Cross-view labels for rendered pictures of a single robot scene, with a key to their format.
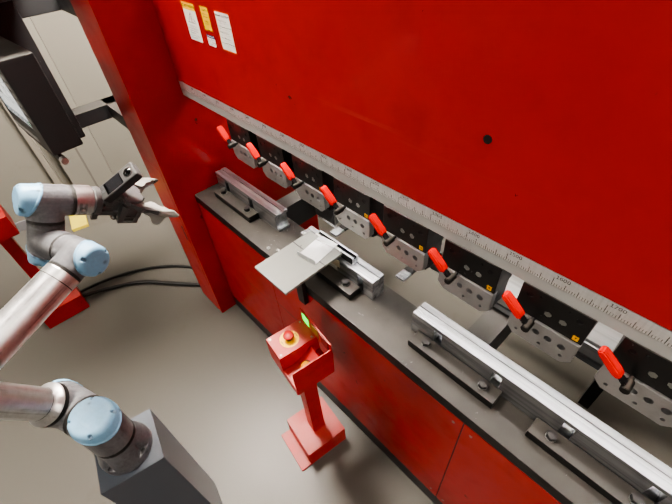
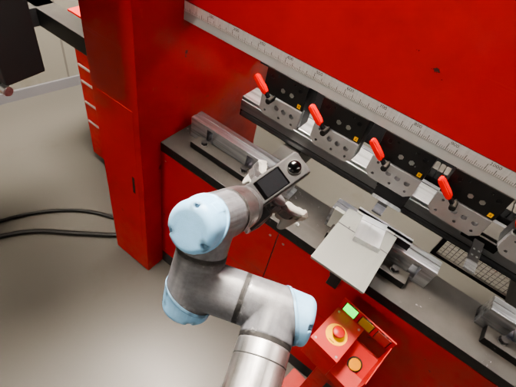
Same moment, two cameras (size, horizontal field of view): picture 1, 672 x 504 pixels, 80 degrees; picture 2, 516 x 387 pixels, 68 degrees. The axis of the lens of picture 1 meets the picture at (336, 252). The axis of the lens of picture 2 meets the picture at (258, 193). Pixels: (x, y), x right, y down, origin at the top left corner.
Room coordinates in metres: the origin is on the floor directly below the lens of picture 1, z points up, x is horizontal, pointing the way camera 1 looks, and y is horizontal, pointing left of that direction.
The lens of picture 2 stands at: (0.47, 0.75, 1.91)
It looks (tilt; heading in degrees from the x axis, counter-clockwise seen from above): 47 degrees down; 335
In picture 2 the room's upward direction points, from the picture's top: 15 degrees clockwise
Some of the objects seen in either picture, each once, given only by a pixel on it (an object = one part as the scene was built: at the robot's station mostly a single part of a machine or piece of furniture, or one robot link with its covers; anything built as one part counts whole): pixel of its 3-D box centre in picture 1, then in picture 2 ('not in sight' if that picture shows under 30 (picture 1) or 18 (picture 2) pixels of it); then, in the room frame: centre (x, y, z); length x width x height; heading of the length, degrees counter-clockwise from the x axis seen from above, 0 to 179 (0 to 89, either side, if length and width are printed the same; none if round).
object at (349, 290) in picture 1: (327, 272); (365, 255); (1.04, 0.04, 0.89); 0.30 x 0.05 x 0.03; 40
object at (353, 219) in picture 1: (360, 203); (469, 196); (0.97, -0.09, 1.26); 0.15 x 0.09 x 0.17; 40
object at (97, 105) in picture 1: (108, 119); (44, 31); (1.93, 1.06, 1.18); 0.40 x 0.24 x 0.07; 40
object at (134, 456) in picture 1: (119, 442); not in sight; (0.49, 0.68, 0.82); 0.15 x 0.15 x 0.10
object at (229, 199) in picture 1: (236, 204); (223, 160); (1.53, 0.45, 0.89); 0.30 x 0.05 x 0.03; 40
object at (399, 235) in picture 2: (336, 246); (382, 228); (1.08, 0.00, 0.99); 0.20 x 0.03 x 0.03; 40
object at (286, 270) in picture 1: (298, 260); (355, 246); (1.01, 0.14, 1.00); 0.26 x 0.18 x 0.01; 130
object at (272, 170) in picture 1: (281, 158); (342, 126); (1.28, 0.17, 1.26); 0.15 x 0.09 x 0.17; 40
